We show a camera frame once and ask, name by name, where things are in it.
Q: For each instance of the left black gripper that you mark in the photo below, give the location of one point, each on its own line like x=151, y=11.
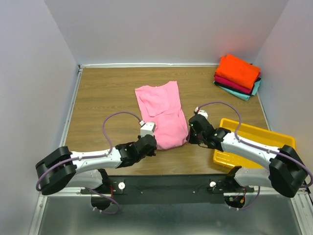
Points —
x=151, y=153

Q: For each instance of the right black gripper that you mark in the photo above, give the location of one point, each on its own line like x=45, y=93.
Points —
x=190, y=138

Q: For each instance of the pink t shirt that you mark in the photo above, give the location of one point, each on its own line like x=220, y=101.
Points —
x=162, y=106

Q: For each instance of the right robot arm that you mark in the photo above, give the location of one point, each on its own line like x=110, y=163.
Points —
x=281, y=168

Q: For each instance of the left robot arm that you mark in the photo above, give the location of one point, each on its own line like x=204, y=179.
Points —
x=57, y=169

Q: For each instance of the yellow plastic tray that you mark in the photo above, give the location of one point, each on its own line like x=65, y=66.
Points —
x=256, y=134

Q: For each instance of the orange folded t shirt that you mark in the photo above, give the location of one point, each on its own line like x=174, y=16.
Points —
x=238, y=71

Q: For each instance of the teal folded t shirt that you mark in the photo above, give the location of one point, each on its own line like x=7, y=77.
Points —
x=242, y=96

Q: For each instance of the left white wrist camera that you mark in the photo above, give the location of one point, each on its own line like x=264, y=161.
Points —
x=147, y=128

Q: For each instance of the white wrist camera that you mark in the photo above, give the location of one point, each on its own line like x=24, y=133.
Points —
x=199, y=111
x=147, y=128

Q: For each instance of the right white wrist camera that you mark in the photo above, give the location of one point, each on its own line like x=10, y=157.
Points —
x=199, y=111

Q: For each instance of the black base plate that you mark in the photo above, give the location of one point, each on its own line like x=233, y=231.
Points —
x=165, y=189

